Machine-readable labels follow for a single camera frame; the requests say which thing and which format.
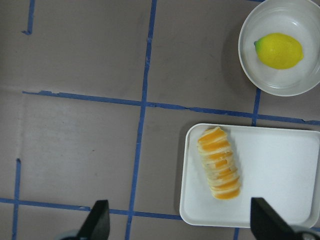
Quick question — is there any white rectangular tray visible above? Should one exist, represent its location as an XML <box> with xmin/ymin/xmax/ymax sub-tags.
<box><xmin>179</xmin><ymin>123</ymin><xmax>320</xmax><ymax>228</ymax></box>

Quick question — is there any yellow lemon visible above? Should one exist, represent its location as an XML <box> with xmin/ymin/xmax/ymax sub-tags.
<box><xmin>254</xmin><ymin>32</ymin><xmax>304</xmax><ymax>70</ymax></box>

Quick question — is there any white round plate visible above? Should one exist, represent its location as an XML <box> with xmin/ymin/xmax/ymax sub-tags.
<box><xmin>238</xmin><ymin>0</ymin><xmax>320</xmax><ymax>97</ymax></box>

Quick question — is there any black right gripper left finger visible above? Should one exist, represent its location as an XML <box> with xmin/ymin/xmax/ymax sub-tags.
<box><xmin>76</xmin><ymin>200</ymin><xmax>110</xmax><ymax>240</ymax></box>

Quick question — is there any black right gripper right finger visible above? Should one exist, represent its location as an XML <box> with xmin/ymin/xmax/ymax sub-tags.
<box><xmin>250</xmin><ymin>197</ymin><xmax>296</xmax><ymax>240</ymax></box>

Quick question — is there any orange striped bread roll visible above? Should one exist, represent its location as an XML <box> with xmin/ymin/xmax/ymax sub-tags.
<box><xmin>197</xmin><ymin>126</ymin><xmax>241</xmax><ymax>200</ymax></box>

